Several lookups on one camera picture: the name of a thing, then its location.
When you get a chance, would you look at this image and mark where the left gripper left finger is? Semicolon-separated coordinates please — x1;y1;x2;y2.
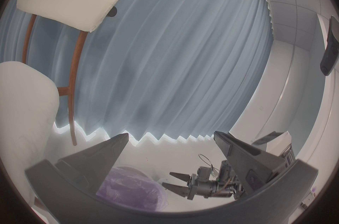
55;133;130;197

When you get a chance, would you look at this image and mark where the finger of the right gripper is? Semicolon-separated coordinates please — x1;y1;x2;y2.
169;171;191;183
162;182;189;197

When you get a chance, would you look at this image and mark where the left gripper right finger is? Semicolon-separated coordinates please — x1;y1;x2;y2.
214;131;289;196

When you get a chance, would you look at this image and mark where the purple plastic bag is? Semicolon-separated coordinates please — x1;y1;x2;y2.
96;166;168;212

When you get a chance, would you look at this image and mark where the pale blue curtain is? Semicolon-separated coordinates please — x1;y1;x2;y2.
5;0;274;143

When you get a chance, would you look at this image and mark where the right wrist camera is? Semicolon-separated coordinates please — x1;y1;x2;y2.
197;166;213;180

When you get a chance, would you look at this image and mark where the black cable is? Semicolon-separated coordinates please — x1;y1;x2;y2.
199;154;214;171

